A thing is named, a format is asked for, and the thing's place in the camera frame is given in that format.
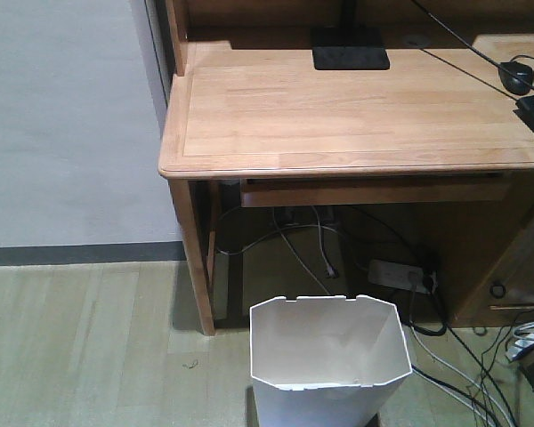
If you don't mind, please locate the white plastic trash bin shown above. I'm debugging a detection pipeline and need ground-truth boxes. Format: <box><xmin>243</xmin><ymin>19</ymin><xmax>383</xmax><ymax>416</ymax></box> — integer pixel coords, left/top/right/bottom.
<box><xmin>249</xmin><ymin>295</ymin><xmax>412</xmax><ymax>426</ymax></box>

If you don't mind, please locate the wooden keyboard tray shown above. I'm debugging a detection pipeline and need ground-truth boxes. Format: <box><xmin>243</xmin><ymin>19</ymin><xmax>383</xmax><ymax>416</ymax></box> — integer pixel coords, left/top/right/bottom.
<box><xmin>240</xmin><ymin>173</ymin><xmax>511</xmax><ymax>207</ymax></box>

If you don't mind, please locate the wooden desk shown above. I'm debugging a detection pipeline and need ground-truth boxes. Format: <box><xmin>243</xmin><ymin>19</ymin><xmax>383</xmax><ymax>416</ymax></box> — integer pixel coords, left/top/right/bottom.
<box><xmin>158</xmin><ymin>1</ymin><xmax>534</xmax><ymax>335</ymax></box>

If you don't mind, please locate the white power strip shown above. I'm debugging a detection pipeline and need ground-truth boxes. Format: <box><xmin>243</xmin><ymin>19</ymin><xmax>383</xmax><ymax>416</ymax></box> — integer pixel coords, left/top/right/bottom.
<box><xmin>368</xmin><ymin>260</ymin><xmax>438</xmax><ymax>294</ymax></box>

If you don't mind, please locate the black monitor stand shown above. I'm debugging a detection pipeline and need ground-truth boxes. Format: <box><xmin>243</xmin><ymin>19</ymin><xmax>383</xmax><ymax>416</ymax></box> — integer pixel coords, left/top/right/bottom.
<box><xmin>310</xmin><ymin>1</ymin><xmax>391</xmax><ymax>71</ymax></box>

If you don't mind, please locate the black computer mouse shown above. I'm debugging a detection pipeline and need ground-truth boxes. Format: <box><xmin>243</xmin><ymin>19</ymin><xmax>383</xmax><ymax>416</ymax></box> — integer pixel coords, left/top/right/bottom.
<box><xmin>498</xmin><ymin>60</ymin><xmax>534</xmax><ymax>96</ymax></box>

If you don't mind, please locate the black cable on floor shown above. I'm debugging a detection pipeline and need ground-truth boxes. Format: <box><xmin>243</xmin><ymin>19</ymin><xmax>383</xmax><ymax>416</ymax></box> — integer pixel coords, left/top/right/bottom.
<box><xmin>407</xmin><ymin>270</ymin><xmax>495</xmax><ymax>427</ymax></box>

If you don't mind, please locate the white cable on floor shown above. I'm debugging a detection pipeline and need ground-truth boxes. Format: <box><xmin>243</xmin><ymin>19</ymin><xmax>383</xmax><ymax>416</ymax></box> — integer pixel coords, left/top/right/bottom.
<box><xmin>409</xmin><ymin>326</ymin><xmax>515</xmax><ymax>427</ymax></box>

